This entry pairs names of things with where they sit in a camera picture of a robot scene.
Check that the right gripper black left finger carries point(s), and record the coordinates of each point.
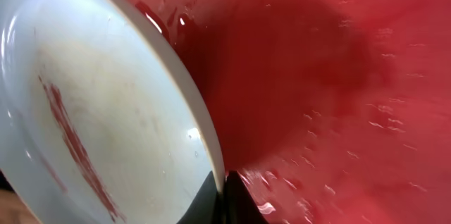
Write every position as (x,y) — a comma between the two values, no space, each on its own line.
(206,207)

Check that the red plastic tray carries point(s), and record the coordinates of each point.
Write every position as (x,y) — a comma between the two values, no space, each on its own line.
(331,111)

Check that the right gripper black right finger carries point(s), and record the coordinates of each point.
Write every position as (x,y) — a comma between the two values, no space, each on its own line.
(240,207)

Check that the light blue stained plate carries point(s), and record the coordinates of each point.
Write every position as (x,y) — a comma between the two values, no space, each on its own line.
(100,120)

